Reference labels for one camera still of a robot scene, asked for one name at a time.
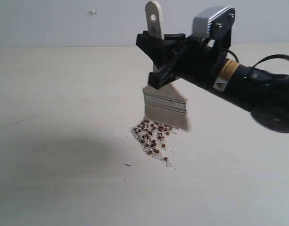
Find white wide paint brush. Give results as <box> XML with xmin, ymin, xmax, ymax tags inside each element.
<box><xmin>142</xmin><ymin>0</ymin><xmax>191</xmax><ymax>132</ymax></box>

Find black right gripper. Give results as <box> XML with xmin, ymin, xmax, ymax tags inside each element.
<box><xmin>136</xmin><ymin>31</ymin><xmax>227</xmax><ymax>89</ymax></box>

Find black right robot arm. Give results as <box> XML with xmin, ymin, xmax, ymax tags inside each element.
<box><xmin>136</xmin><ymin>31</ymin><xmax>289</xmax><ymax>133</ymax></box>

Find small white wall blob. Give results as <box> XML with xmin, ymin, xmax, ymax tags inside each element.
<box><xmin>89</xmin><ymin>9</ymin><xmax>98</xmax><ymax>15</ymax></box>

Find scattered rice and brown pellets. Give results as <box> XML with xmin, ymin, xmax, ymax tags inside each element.
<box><xmin>129</xmin><ymin>117</ymin><xmax>179</xmax><ymax>169</ymax></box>

